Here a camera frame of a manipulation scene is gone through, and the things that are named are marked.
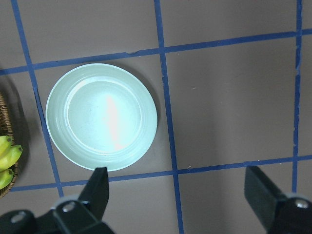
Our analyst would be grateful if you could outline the brown wicker basket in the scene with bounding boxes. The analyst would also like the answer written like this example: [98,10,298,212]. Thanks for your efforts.
[0,93,19,198]

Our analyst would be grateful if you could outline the light green round plate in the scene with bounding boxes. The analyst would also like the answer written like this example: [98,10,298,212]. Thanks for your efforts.
[45,63,157,171]

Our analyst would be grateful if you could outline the yellow banana bunch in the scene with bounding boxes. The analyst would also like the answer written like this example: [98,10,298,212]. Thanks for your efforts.
[0,136,23,190]

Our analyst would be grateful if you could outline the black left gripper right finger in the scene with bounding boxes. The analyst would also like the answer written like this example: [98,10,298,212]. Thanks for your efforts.
[244,166,312,234]

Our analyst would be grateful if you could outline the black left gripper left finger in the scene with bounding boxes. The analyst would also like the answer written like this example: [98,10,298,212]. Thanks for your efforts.
[54,167,109,234]

